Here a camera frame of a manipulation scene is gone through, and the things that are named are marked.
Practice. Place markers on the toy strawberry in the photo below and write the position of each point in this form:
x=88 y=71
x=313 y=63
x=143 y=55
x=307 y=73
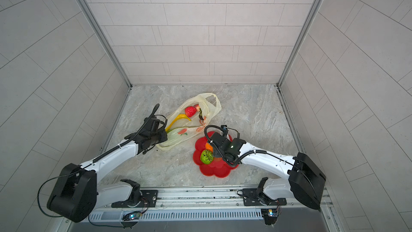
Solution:
x=197 y=107

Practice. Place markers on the green purple toy grapes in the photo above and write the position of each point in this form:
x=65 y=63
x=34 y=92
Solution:
x=201 y=115

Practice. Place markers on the orange toy fruit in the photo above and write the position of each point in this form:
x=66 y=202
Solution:
x=209 y=147

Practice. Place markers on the red flower-shaped plate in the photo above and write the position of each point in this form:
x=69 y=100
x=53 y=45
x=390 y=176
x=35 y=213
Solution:
x=218 y=167

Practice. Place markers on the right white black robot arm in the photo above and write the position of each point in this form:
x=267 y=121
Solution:
x=299 y=176

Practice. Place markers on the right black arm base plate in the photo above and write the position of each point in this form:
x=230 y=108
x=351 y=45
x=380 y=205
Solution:
x=256 y=197

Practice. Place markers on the left small circuit board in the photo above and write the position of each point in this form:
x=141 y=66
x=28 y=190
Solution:
x=133 y=216

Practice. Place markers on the left aluminium corner post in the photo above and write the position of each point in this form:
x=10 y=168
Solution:
x=102 y=39

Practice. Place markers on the right small circuit board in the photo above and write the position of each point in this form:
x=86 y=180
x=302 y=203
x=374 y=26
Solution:
x=270 y=216

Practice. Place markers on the green toy apple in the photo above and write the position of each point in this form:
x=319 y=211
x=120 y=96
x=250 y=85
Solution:
x=207 y=157

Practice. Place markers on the translucent yellowish plastic bag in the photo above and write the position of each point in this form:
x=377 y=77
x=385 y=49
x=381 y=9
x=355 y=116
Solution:
x=184 y=130

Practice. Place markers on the aluminium mounting rail frame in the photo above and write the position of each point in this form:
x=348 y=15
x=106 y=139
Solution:
x=192 y=204

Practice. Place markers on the aluminium corner post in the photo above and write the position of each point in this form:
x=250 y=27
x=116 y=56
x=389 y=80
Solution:
x=304 y=31
x=102 y=39

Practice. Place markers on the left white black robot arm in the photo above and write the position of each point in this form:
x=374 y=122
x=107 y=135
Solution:
x=76 y=193

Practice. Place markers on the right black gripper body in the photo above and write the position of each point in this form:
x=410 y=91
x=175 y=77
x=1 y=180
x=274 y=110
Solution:
x=219 y=153

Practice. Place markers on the small circuit board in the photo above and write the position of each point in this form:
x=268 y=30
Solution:
x=133 y=216
x=270 y=216

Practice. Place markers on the yellow toy banana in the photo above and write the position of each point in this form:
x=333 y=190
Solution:
x=179 y=117

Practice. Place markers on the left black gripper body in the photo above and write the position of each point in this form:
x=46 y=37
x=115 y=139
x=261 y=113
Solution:
x=159 y=137

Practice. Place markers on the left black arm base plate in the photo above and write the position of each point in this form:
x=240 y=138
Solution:
x=146 y=199

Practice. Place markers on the right aluminium corner post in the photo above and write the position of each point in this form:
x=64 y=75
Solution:
x=304 y=31

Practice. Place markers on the red toy fruit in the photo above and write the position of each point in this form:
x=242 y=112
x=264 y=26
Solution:
x=190 y=111

